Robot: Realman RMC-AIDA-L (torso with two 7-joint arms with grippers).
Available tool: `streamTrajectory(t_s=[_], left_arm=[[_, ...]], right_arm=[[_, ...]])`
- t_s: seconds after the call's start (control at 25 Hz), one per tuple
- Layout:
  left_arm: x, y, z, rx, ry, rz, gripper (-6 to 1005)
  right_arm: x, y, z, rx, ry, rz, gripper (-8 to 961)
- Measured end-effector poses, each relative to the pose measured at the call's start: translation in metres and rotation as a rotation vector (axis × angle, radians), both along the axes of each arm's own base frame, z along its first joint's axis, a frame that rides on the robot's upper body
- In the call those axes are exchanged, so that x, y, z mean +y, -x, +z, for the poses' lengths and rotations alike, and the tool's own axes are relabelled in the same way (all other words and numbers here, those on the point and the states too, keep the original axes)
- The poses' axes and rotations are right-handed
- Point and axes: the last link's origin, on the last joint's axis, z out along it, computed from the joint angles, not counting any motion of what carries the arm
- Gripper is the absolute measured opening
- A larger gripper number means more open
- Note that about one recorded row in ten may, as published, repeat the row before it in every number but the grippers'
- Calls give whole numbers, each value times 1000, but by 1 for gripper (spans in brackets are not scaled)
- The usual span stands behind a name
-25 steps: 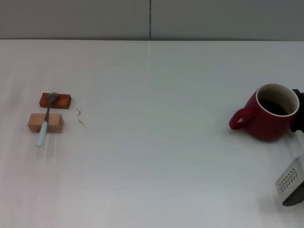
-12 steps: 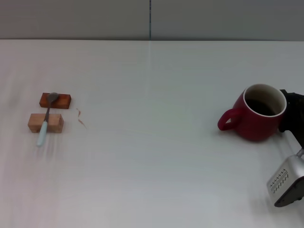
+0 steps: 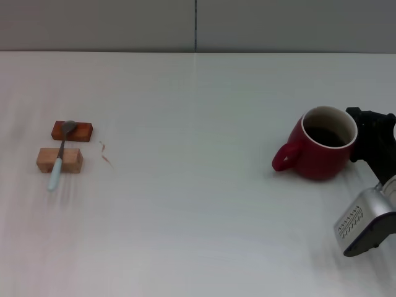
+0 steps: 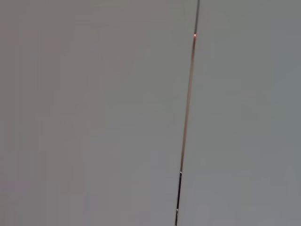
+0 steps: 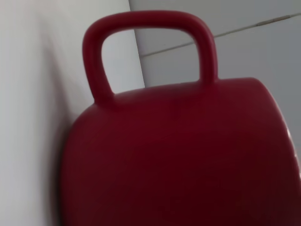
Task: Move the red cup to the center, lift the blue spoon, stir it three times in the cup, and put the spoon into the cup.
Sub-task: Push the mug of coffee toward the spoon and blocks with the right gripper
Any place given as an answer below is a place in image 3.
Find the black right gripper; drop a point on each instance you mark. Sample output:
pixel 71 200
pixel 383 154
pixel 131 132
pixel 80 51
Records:
pixel 385 154

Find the red ceramic mug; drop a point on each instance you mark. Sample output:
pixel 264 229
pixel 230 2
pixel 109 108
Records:
pixel 312 161

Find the dark reddish wooden block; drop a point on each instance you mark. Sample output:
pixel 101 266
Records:
pixel 82 132

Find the light wooden block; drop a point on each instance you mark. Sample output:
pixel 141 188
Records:
pixel 71 160

